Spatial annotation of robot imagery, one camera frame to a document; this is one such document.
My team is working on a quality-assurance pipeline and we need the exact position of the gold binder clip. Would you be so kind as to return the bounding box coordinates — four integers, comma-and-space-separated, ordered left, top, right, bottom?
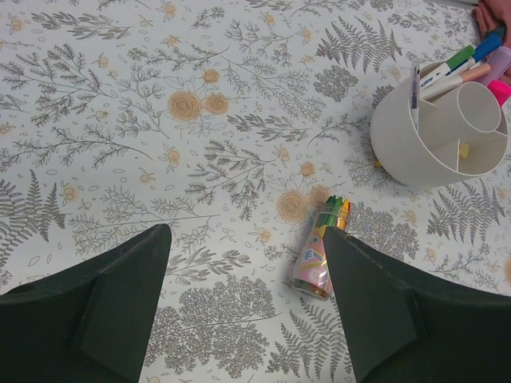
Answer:
459, 144, 469, 160

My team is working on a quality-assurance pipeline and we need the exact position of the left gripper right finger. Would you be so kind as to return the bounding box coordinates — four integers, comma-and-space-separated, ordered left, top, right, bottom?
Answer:
324, 230, 510, 382

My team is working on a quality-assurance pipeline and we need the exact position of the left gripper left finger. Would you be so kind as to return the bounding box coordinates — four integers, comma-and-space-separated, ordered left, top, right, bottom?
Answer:
1, 224, 172, 382

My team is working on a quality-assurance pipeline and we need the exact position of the grey thin pen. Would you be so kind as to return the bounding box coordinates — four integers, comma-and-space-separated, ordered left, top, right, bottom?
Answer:
410, 60, 420, 129

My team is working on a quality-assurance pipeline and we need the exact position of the folded red cloth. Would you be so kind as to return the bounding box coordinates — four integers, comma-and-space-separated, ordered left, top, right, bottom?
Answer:
472, 0, 510, 36

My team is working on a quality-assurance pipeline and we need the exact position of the blue capped marker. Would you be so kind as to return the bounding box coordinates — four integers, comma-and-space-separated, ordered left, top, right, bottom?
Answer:
472, 34, 502, 62

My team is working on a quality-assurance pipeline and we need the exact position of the floral patterned table mat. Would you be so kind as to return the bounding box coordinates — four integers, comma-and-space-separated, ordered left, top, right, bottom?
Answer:
1, 1, 510, 382

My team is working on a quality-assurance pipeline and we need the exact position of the green capped white marker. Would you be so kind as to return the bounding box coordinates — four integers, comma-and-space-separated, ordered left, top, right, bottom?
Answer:
420, 45, 475, 89

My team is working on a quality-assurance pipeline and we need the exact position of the white divided round organizer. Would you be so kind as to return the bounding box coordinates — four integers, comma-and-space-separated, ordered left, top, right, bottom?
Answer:
370, 77, 509, 189

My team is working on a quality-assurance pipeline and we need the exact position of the orange capped white pen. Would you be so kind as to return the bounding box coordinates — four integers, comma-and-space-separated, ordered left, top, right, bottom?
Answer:
420, 64, 490, 101

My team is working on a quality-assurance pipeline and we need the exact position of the pink black highlighter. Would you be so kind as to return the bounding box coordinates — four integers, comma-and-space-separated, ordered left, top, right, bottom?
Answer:
488, 80, 511, 107

